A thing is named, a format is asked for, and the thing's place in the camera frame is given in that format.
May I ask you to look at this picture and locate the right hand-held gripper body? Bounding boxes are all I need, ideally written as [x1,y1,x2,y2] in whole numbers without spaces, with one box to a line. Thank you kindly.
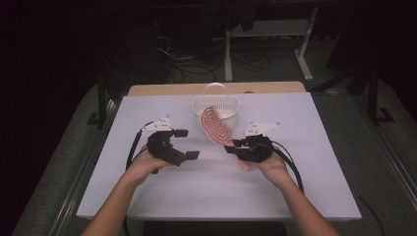
[238,120,282,164]

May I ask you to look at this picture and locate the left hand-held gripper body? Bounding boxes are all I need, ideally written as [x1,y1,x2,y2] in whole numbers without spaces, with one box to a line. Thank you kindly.
[142,115,188,167]

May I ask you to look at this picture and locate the pink hairbrush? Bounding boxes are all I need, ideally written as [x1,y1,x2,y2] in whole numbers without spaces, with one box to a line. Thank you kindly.
[199,105,253,173]

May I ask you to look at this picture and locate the white plastic basket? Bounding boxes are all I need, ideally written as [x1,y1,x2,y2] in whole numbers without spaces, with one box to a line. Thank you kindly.
[192,82,240,133]

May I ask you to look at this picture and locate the person's left hand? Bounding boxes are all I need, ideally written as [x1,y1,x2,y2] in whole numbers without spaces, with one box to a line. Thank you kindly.
[125,143,175,187]

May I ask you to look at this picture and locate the person's right hand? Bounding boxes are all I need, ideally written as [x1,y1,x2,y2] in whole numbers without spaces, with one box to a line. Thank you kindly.
[238,147,292,191]

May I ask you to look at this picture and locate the wooden table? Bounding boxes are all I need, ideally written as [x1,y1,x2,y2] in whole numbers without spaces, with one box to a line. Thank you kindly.
[127,81,307,97]

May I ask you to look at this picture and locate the black metal stand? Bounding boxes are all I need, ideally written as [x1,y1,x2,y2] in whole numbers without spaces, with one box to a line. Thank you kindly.
[86,77,116,130]
[366,63,396,127]

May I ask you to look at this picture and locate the dark hanging cloth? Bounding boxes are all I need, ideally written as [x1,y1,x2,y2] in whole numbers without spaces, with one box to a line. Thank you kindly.
[225,0,261,32]

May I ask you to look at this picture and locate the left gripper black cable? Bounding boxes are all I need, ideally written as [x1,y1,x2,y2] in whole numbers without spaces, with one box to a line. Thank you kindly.
[125,121,155,171]

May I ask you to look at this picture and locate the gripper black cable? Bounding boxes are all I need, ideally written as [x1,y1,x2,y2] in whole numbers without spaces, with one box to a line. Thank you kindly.
[270,140,305,194]
[125,121,155,171]

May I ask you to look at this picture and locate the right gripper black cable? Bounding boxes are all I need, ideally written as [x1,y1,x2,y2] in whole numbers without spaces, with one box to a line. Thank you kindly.
[270,140,305,194]

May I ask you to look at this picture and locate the tangle of floor cables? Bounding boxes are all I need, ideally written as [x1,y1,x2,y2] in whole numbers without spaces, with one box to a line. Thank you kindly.
[155,33,273,84]

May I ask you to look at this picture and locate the metal floor rail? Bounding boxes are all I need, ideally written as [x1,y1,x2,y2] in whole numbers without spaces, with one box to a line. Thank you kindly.
[48,97,120,236]
[353,96,417,206]

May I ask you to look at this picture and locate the white desk frame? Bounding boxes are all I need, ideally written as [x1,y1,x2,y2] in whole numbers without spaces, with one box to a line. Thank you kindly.
[223,5,320,83]

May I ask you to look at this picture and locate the black floor cable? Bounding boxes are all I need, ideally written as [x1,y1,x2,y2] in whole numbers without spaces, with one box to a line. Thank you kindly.
[355,194,386,236]

